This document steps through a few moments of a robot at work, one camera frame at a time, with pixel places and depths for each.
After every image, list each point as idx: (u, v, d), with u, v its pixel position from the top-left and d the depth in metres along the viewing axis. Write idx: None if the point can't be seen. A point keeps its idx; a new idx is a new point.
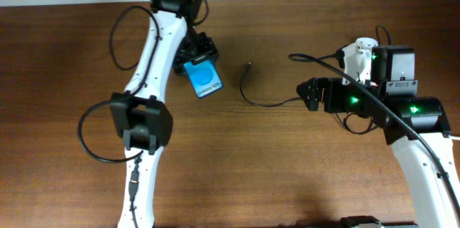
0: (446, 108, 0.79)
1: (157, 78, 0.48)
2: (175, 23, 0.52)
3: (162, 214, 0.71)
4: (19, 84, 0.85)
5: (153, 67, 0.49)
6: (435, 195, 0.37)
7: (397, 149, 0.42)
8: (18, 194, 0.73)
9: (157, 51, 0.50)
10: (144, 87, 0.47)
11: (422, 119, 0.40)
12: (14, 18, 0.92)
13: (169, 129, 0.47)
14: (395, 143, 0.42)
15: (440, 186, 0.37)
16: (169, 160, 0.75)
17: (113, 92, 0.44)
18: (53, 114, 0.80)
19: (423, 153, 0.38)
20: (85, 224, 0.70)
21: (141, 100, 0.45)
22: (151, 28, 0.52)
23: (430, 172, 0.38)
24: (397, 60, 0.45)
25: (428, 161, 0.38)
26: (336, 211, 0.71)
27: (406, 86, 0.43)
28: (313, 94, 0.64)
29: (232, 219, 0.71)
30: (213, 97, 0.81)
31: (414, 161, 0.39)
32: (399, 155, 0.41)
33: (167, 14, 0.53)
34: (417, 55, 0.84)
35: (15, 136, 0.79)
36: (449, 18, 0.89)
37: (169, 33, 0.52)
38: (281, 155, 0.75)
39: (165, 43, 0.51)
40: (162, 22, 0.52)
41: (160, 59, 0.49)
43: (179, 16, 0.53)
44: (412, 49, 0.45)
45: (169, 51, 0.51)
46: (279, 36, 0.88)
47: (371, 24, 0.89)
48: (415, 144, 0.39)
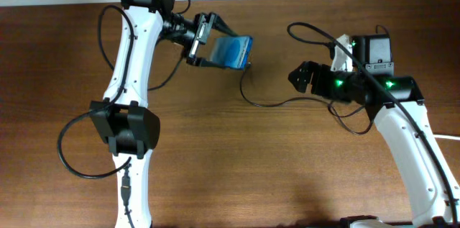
0: (448, 107, 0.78)
1: (136, 81, 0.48)
2: (149, 19, 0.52)
3: (162, 214, 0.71)
4: (19, 84, 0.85)
5: (130, 70, 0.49)
6: (415, 154, 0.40)
7: (379, 121, 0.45)
8: (19, 194, 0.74)
9: (133, 51, 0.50)
10: (124, 93, 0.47)
11: (396, 94, 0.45)
12: (16, 19, 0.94)
13: (157, 128, 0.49)
14: (376, 116, 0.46)
15: (418, 144, 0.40)
16: (168, 160, 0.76)
17: (93, 101, 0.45)
18: (53, 114, 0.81)
19: (402, 119, 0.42)
20: (85, 224, 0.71)
21: (123, 106, 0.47)
22: (123, 26, 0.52)
23: (408, 134, 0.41)
24: (373, 45, 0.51)
25: (406, 124, 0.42)
26: (337, 212, 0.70)
27: (384, 68, 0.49)
28: (302, 77, 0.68)
29: (232, 219, 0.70)
30: (213, 98, 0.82)
31: (394, 126, 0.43)
32: (381, 124, 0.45)
33: (140, 10, 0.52)
34: (417, 54, 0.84)
35: (16, 136, 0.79)
36: (450, 16, 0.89)
37: (143, 30, 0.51)
38: (280, 155, 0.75)
39: (140, 42, 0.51)
40: (135, 19, 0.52)
41: (138, 60, 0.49)
43: (152, 11, 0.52)
44: (387, 34, 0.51)
45: (146, 49, 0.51)
46: (279, 35, 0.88)
47: (371, 22, 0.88)
48: (393, 112, 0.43)
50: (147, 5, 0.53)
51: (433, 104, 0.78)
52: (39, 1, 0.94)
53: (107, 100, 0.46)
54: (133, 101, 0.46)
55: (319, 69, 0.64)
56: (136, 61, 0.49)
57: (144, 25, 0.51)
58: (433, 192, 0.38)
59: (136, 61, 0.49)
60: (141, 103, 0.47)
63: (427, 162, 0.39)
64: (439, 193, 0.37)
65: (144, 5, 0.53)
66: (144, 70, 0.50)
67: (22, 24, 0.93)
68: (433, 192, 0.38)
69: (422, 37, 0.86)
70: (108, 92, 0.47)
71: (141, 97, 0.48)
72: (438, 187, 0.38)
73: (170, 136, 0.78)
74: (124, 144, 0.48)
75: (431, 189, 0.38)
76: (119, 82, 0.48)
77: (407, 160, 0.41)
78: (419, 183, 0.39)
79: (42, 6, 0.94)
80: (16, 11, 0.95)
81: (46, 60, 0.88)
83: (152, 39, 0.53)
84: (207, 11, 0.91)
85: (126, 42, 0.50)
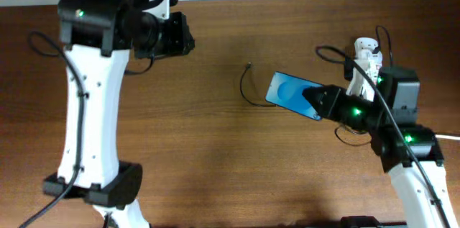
0: (448, 108, 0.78)
1: (95, 156, 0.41)
2: (101, 65, 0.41)
3: (163, 213, 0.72)
4: (19, 84, 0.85)
5: (85, 142, 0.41)
6: (428, 221, 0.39)
7: (394, 178, 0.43)
8: (22, 194, 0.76)
9: (85, 116, 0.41)
10: (82, 171, 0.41)
11: (416, 149, 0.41)
12: (16, 19, 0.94)
13: (134, 184, 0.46)
14: (391, 171, 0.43)
15: (433, 213, 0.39)
16: (169, 161, 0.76)
17: (45, 178, 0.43)
18: (54, 115, 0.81)
19: (417, 180, 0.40)
20: (88, 224, 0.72)
21: (78, 187, 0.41)
22: (69, 78, 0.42)
23: (423, 198, 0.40)
24: (400, 90, 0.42)
25: (425, 189, 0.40)
26: (336, 211, 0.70)
27: (407, 114, 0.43)
28: (324, 99, 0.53)
29: (232, 219, 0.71)
30: (213, 98, 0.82)
31: (410, 188, 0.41)
32: (395, 182, 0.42)
33: (89, 52, 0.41)
34: (417, 55, 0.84)
35: (18, 137, 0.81)
36: (450, 18, 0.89)
37: (98, 84, 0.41)
38: (281, 155, 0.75)
39: (93, 101, 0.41)
40: (83, 67, 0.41)
41: (94, 129, 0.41)
43: (106, 52, 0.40)
44: (418, 78, 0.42)
45: (102, 112, 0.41)
46: (280, 36, 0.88)
47: (371, 24, 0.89)
48: (409, 172, 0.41)
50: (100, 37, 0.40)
51: (433, 104, 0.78)
52: None
53: (63, 181, 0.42)
54: (94, 184, 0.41)
55: (336, 88, 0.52)
56: (93, 129, 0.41)
57: (98, 77, 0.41)
58: None
59: (92, 129, 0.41)
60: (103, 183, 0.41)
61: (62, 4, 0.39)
63: None
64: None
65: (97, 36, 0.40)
66: (106, 139, 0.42)
67: (24, 24, 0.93)
68: None
69: (422, 38, 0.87)
70: (64, 170, 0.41)
71: (100, 175, 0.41)
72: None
73: (170, 136, 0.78)
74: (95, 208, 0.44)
75: None
76: (72, 159, 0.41)
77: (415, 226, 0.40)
78: None
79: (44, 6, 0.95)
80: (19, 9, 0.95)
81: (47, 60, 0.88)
83: (112, 88, 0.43)
84: (208, 11, 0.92)
85: (75, 103, 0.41)
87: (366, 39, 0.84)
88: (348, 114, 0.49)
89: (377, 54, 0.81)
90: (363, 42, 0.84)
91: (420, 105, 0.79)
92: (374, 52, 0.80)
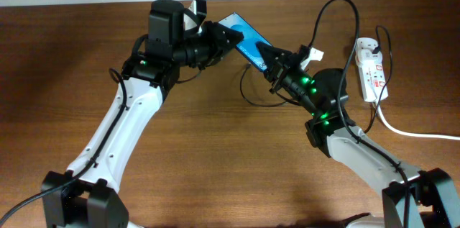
0: (450, 106, 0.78)
1: (112, 155, 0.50)
2: (144, 93, 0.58)
3: (162, 213, 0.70)
4: (16, 83, 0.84)
5: (107, 144, 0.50)
6: (359, 153, 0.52)
7: (332, 150, 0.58)
8: (11, 192, 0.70)
9: (120, 120, 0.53)
10: (94, 167, 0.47)
11: (338, 127, 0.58)
12: (16, 19, 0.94)
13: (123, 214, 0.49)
14: (328, 147, 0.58)
15: (359, 147, 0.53)
16: (168, 160, 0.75)
17: (51, 172, 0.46)
18: (52, 114, 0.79)
19: (343, 137, 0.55)
20: None
21: (86, 182, 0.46)
22: (118, 96, 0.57)
23: (350, 142, 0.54)
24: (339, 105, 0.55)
25: (348, 138, 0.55)
26: (337, 212, 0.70)
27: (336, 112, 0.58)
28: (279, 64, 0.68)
29: (233, 219, 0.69)
30: (213, 98, 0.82)
31: (339, 145, 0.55)
32: (333, 150, 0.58)
33: (140, 82, 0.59)
34: (417, 53, 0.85)
35: (10, 134, 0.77)
36: (448, 18, 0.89)
37: (137, 102, 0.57)
38: (281, 155, 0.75)
39: (129, 112, 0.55)
40: (132, 90, 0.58)
41: (124, 134, 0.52)
43: (153, 85, 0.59)
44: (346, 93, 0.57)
45: (133, 123, 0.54)
46: (280, 34, 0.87)
47: (371, 23, 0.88)
48: (334, 135, 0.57)
50: (149, 80, 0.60)
51: (433, 103, 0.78)
52: (43, 2, 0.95)
53: (70, 173, 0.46)
54: (101, 180, 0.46)
55: (297, 57, 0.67)
56: (121, 134, 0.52)
57: (140, 98, 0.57)
58: (382, 170, 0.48)
59: (119, 132, 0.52)
60: (111, 182, 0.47)
61: (130, 62, 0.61)
63: (365, 152, 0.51)
64: (387, 169, 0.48)
65: (146, 80, 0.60)
66: (126, 145, 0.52)
67: (23, 23, 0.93)
68: (382, 169, 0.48)
69: (422, 37, 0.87)
70: (74, 166, 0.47)
71: (111, 174, 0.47)
72: (383, 164, 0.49)
73: (170, 136, 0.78)
74: (77, 213, 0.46)
75: (381, 168, 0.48)
76: (91, 154, 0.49)
77: (360, 166, 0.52)
78: (372, 171, 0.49)
79: (44, 6, 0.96)
80: (19, 10, 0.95)
81: (46, 60, 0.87)
83: (144, 112, 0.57)
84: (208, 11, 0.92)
85: (115, 111, 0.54)
87: (366, 39, 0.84)
88: (296, 85, 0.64)
89: (376, 54, 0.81)
90: (363, 42, 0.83)
91: (420, 104, 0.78)
92: (374, 52, 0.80)
